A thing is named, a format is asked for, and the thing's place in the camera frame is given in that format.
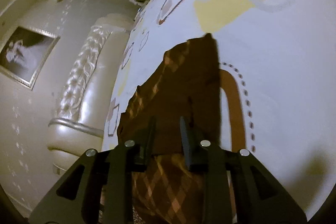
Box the framed wedding photo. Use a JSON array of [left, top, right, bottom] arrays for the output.
[[1, 26, 60, 90]]

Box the white patterned bed sheet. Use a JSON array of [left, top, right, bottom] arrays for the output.
[[102, 0, 335, 219]]

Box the cream tufted leather headboard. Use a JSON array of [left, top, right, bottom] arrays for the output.
[[47, 13, 133, 175]]

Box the brown plaid knit sweater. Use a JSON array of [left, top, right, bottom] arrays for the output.
[[117, 34, 221, 223]]

